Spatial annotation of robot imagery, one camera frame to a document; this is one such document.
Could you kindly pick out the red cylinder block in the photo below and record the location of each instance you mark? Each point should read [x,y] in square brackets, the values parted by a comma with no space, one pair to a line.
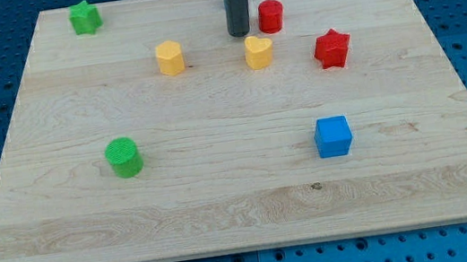
[270,16]

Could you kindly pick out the red star block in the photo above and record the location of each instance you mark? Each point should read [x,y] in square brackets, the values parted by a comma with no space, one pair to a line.
[332,48]

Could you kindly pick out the green star block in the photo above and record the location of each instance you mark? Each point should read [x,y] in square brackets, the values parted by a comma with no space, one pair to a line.
[85,18]

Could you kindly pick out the light wooden board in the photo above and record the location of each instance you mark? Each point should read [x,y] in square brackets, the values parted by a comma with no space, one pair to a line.
[230,159]

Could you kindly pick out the yellow heart block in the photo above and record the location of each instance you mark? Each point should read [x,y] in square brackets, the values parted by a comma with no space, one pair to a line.
[258,52]

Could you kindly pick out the blue cube block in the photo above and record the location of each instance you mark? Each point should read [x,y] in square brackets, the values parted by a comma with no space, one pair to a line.
[333,136]

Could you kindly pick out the yellow hexagon block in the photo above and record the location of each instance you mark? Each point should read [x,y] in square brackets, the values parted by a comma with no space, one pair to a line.
[170,58]

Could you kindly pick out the green cylinder block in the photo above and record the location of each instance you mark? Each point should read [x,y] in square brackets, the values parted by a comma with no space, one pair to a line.
[123,157]

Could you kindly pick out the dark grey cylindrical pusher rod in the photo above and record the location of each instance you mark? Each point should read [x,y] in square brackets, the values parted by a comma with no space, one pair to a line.
[237,17]

